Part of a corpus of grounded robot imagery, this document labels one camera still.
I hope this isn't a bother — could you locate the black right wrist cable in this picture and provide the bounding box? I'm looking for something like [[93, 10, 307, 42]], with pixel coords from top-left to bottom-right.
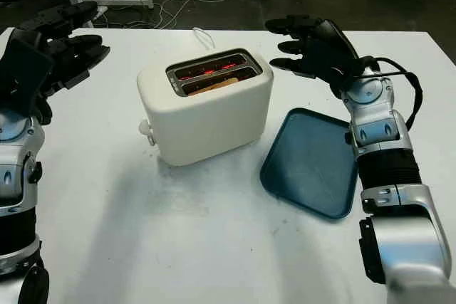
[[351, 56, 425, 132]]

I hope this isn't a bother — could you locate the blue plastic tray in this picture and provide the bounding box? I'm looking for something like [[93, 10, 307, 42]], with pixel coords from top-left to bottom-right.
[[259, 107, 360, 220]]

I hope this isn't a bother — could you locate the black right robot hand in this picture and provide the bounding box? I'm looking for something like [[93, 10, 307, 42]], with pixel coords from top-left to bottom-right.
[[265, 14, 371, 100]]

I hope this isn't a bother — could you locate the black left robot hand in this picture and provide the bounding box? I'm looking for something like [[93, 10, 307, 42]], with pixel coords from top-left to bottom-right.
[[0, 1, 111, 125]]

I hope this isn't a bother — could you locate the white two-slot toaster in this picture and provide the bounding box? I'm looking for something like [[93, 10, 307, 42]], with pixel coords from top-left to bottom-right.
[[136, 48, 274, 167]]

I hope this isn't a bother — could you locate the white power strip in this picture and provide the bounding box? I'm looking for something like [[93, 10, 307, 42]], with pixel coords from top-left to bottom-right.
[[93, 4, 110, 21]]

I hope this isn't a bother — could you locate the white toaster power cord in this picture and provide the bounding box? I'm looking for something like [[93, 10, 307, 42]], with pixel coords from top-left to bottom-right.
[[192, 26, 217, 51]]

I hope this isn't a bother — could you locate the browned toast slice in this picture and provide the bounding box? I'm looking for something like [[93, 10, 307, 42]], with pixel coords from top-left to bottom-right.
[[187, 76, 240, 97]]

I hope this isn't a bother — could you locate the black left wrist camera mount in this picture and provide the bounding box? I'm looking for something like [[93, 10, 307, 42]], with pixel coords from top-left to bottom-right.
[[0, 38, 55, 112]]

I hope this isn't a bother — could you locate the white floor cable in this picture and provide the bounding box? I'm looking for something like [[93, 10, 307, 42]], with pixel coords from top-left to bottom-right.
[[155, 0, 321, 24]]

